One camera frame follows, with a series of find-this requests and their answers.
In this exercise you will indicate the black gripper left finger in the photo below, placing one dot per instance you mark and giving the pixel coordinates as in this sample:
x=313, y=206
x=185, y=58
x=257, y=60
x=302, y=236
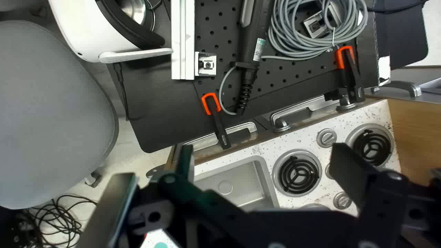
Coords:
x=186, y=163

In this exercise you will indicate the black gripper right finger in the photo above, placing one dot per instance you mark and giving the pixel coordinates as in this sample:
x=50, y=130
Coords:
x=353, y=172

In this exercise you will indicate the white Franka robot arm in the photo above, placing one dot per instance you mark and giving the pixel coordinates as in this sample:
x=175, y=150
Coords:
x=83, y=28

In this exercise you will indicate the light blue plastic cup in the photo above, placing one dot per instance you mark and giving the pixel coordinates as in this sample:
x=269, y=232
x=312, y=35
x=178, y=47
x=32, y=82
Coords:
x=161, y=244

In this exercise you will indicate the grey round stove knob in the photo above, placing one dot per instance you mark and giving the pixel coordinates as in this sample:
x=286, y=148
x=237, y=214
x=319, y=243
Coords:
x=342, y=200
x=325, y=138
x=327, y=171

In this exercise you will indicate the black coil stove burner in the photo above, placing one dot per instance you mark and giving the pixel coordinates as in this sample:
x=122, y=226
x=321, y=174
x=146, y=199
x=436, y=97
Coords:
x=298, y=174
x=371, y=146

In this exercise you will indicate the grey toy sink basin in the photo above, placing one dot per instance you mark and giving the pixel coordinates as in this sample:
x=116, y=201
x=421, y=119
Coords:
x=235, y=184

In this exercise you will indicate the orange and black bar clamp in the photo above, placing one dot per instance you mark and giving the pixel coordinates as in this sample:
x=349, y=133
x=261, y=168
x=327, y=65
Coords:
x=208, y=104
x=345, y=57

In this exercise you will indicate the wooden toy play kitchen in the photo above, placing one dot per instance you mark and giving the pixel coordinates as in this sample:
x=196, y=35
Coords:
x=294, y=138

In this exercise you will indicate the black perforated breadboard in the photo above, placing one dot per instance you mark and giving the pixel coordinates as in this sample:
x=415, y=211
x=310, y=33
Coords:
x=298, y=76

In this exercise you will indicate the grey office chair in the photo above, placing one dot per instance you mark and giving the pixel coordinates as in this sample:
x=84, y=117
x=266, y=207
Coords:
x=46, y=115

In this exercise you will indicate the dark blue office chair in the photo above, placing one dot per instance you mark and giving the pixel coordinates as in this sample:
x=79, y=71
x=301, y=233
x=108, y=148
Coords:
x=397, y=28

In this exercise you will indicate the grey rectangular connector block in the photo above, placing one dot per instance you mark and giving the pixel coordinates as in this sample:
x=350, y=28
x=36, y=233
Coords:
x=319, y=22

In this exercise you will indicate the aluminium extrusion with bracket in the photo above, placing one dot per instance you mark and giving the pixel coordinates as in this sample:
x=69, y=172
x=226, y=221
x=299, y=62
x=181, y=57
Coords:
x=182, y=42

